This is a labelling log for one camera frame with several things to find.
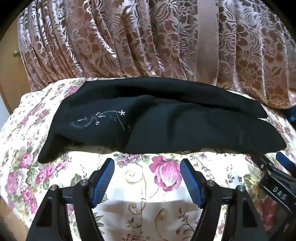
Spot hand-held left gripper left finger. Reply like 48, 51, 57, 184
25, 158, 115, 241

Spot brown floral curtain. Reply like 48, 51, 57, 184
17, 0, 296, 109

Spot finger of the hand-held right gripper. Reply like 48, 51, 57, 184
276, 152, 296, 173

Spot black pants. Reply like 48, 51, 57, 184
37, 77, 286, 164

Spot blue object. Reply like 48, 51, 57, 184
283, 107, 296, 124

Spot floral bedsheet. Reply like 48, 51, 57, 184
0, 77, 296, 241

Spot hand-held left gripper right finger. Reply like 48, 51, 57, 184
180, 159, 270, 241

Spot wooden cabinet door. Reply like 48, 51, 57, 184
0, 30, 31, 114

